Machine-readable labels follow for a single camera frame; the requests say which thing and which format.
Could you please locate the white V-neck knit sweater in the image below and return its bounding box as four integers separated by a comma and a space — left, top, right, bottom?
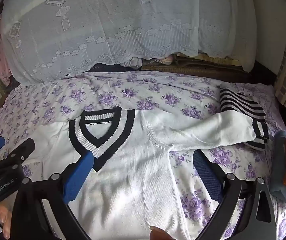
25, 107, 268, 239

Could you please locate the left hand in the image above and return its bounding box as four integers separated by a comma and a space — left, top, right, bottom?
0, 202, 12, 239

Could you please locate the right hand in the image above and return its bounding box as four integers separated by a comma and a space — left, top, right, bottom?
150, 226, 175, 240

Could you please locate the purple floral bed sheet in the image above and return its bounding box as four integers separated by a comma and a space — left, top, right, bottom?
0, 72, 286, 239

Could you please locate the black white striped garment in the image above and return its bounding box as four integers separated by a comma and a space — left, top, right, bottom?
220, 87, 269, 151

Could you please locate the white lace cover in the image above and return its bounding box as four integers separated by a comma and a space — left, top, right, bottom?
1, 0, 257, 83

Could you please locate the brown woven mat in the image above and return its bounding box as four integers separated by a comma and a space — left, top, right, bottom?
141, 53, 277, 85

